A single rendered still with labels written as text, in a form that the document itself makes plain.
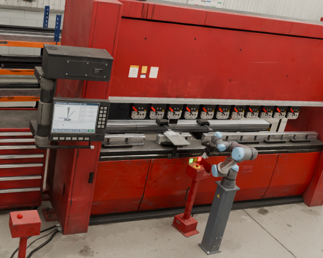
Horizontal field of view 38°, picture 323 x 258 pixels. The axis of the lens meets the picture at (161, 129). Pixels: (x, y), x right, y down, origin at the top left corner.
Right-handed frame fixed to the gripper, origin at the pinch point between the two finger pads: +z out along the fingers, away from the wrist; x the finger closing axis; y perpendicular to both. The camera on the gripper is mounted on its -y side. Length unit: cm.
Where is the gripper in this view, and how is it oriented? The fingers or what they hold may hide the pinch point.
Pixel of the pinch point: (202, 156)
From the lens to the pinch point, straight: 471.2
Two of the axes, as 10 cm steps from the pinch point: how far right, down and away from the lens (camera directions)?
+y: 5.4, 7.0, -4.8
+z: -3.9, 7.1, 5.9
